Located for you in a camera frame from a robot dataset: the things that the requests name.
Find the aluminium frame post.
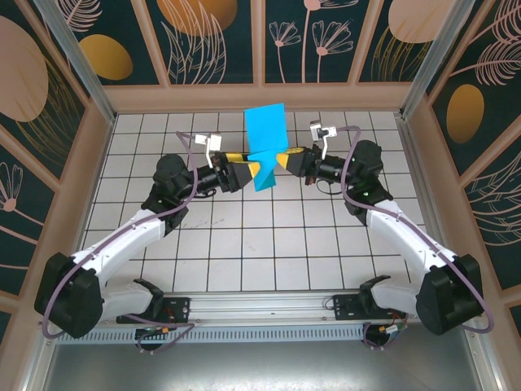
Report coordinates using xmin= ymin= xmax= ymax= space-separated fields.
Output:
xmin=401 ymin=0 xmax=485 ymax=119
xmin=32 ymin=0 xmax=117 ymax=123

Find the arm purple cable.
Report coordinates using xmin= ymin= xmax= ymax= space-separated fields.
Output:
xmin=42 ymin=130 xmax=200 ymax=354
xmin=337 ymin=125 xmax=496 ymax=351

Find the aluminium mounting rail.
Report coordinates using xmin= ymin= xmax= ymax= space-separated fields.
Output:
xmin=38 ymin=288 xmax=484 ymax=327

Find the aluminium side rail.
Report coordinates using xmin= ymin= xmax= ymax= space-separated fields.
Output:
xmin=396 ymin=116 xmax=461 ymax=290

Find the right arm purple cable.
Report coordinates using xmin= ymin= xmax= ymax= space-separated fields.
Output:
xmin=337 ymin=125 xmax=496 ymax=351

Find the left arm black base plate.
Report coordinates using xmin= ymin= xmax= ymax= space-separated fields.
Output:
xmin=116 ymin=296 xmax=192 ymax=325

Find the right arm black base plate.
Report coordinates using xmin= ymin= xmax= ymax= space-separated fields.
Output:
xmin=332 ymin=293 xmax=408 ymax=323

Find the slotted grey cable duct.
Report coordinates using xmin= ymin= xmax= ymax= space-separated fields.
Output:
xmin=56 ymin=328 xmax=367 ymax=343

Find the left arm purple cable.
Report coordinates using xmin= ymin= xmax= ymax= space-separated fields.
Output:
xmin=42 ymin=130 xmax=200 ymax=354

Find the brushed metal panel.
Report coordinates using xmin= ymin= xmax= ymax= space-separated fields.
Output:
xmin=40 ymin=344 xmax=489 ymax=391

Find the blue paper sheet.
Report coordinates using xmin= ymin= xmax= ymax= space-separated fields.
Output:
xmin=243 ymin=103 xmax=291 ymax=192

